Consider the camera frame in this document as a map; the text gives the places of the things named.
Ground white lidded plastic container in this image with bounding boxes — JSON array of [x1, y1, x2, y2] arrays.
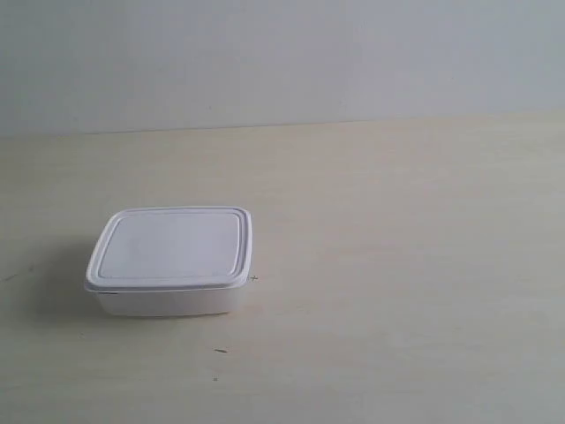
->
[[84, 206, 252, 317]]

